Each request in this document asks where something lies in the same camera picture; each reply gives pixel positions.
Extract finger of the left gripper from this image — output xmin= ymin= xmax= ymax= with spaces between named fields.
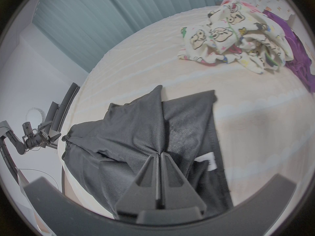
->
xmin=45 ymin=101 xmax=60 ymax=128
xmin=52 ymin=82 xmax=81 ymax=134

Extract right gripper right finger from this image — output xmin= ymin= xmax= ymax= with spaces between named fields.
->
xmin=160 ymin=153 xmax=207 ymax=216

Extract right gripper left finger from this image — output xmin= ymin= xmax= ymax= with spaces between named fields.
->
xmin=115 ymin=153 xmax=159 ymax=219

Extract purple garment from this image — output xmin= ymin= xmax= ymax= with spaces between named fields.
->
xmin=262 ymin=9 xmax=315 ymax=94

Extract black shorts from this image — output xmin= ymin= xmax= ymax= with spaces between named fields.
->
xmin=61 ymin=85 xmax=234 ymax=219

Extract white printed pillow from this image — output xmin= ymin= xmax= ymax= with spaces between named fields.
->
xmin=237 ymin=0 xmax=296 ymax=21

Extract pile of clothes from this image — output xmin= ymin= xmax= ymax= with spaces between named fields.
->
xmin=177 ymin=0 xmax=294 ymax=75

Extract blue-green curtain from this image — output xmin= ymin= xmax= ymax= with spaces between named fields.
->
xmin=32 ymin=0 xmax=237 ymax=74

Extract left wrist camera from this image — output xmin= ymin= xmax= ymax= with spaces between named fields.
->
xmin=22 ymin=122 xmax=34 ymax=137

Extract bed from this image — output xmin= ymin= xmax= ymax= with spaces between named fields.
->
xmin=58 ymin=0 xmax=315 ymax=218

